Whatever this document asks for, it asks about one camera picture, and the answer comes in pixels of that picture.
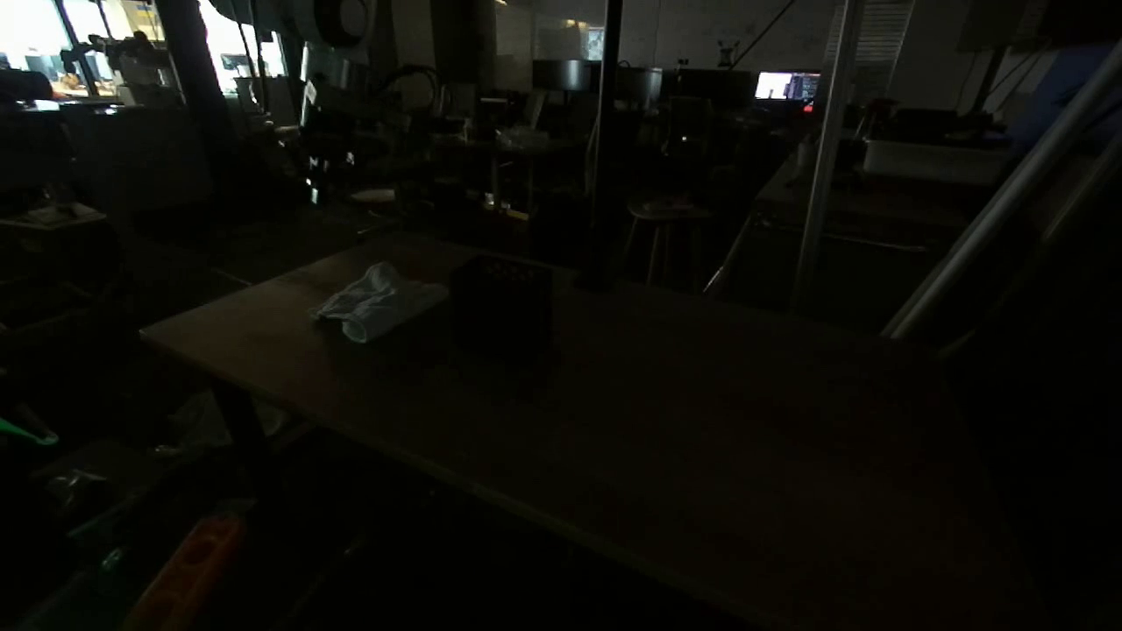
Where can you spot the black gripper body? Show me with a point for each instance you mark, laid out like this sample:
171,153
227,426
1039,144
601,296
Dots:
312,158

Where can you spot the white terry towel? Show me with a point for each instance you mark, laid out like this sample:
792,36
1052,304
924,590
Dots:
380,304

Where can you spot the black box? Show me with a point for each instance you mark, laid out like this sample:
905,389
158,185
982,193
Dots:
502,304

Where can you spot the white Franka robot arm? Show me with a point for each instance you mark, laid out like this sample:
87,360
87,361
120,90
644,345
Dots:
316,36

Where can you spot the dark vertical pole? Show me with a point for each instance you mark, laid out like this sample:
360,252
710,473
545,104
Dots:
604,142

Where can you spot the wooden stool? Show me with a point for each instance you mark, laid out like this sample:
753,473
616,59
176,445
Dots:
661,228

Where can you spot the orange tool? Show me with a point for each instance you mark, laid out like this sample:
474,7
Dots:
186,574

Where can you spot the lit computer monitor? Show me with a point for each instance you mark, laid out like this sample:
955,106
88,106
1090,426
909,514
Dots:
787,86

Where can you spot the light metal pole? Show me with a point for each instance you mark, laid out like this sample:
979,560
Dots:
827,153

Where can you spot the slanted metal rail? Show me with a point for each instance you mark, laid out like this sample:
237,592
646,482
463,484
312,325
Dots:
1004,196

